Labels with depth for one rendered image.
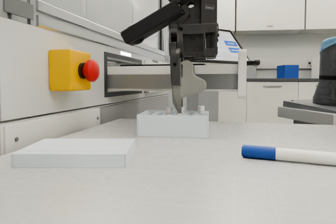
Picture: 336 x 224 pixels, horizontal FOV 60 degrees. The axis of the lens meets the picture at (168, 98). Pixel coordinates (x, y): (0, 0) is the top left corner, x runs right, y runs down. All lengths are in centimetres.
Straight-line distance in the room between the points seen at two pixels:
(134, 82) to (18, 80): 32
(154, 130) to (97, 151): 18
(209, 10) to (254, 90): 329
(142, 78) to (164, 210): 52
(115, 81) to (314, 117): 65
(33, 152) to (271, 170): 26
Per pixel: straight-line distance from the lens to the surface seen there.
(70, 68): 52
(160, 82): 70
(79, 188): 28
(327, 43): 113
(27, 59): 51
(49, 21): 56
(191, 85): 50
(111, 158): 33
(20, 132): 50
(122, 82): 73
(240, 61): 66
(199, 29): 50
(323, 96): 112
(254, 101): 379
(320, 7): 445
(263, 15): 425
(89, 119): 67
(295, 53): 465
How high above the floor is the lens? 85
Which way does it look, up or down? 3 degrees down
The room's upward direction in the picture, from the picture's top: straight up
